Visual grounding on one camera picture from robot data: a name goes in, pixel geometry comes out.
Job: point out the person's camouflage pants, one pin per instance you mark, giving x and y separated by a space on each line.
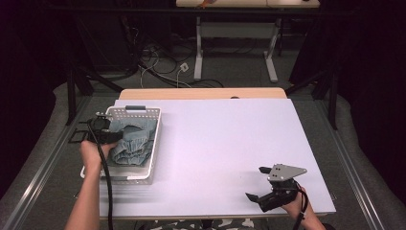
191 224

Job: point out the white power plug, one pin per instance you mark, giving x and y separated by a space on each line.
184 67

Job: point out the white table board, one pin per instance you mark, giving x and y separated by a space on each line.
239 143

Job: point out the white-framed desk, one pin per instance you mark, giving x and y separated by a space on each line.
236 30

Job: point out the light wooden table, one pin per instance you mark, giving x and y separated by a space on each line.
191 93

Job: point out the person's left hand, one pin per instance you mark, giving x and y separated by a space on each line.
94 155

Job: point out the black metal stand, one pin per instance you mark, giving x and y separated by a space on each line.
72 96
332 96

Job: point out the orange item on desk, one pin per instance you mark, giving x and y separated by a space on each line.
204 3

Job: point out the person's right hand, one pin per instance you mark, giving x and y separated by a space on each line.
296 209

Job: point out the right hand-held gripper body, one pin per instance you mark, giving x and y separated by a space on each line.
282 172

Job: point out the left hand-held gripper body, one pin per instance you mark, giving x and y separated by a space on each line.
100 132

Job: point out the aluminium floor rail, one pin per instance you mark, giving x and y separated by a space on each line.
354 169
41 172

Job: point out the white perforated plastic basket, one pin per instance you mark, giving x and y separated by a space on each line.
150 150

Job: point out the light blue denim shorts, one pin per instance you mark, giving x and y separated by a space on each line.
134 147

